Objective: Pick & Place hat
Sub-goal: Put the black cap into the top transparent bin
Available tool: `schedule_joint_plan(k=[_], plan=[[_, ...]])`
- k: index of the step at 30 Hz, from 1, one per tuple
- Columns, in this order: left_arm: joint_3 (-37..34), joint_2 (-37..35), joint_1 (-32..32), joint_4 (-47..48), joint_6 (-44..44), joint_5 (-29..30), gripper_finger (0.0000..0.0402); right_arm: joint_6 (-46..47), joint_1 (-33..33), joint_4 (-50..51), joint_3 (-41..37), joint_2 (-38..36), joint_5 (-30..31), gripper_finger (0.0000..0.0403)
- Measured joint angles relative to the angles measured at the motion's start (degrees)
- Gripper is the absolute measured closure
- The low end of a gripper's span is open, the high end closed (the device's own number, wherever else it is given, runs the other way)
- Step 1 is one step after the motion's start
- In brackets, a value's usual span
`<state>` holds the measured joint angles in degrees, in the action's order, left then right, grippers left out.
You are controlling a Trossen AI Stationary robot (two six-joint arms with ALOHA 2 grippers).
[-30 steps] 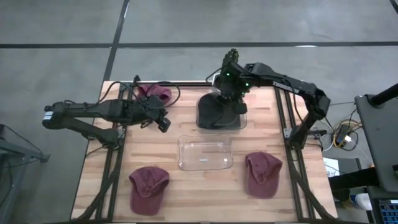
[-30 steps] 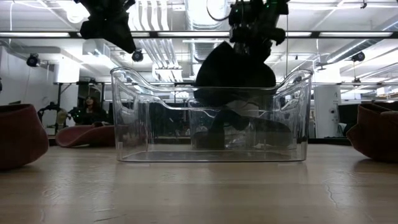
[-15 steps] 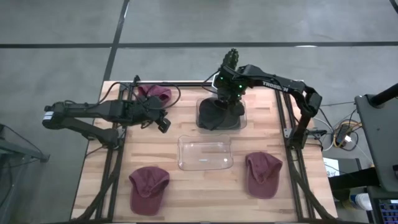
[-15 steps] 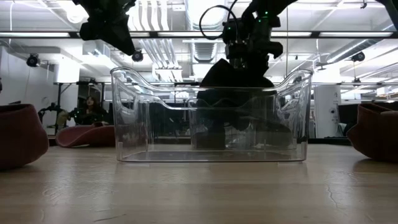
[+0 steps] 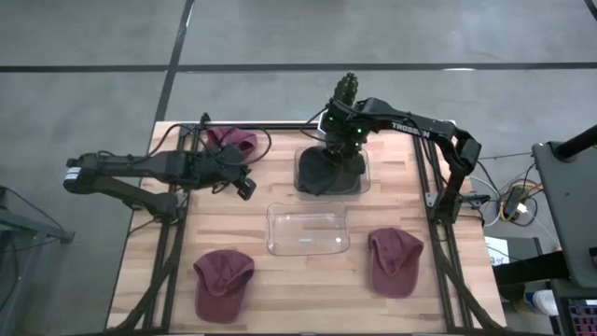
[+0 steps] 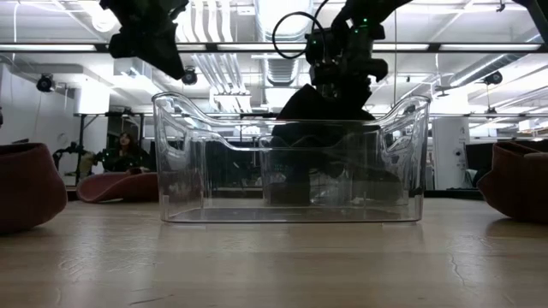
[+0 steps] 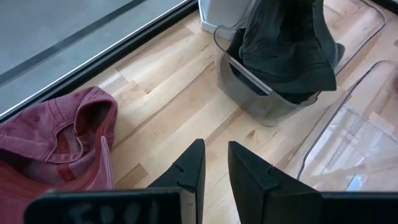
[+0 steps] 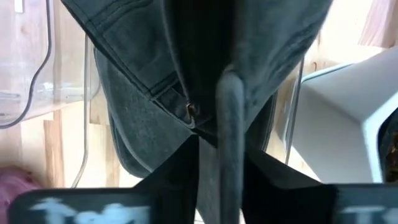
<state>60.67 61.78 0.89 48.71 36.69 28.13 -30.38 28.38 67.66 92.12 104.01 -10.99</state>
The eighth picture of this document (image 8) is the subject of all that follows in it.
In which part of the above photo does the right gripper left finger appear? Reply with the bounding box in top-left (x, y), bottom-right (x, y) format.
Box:
top-left (7, 133), bottom-right (200, 224)

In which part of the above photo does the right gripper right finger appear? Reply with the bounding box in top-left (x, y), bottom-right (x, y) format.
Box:
top-left (242, 149), bottom-right (398, 224)

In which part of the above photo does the maroon baseball cap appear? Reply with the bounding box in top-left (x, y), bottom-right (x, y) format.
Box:
top-left (0, 167), bottom-right (42, 216)

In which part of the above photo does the white plant pot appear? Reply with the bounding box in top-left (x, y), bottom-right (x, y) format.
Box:
top-left (275, 46), bottom-right (398, 184)

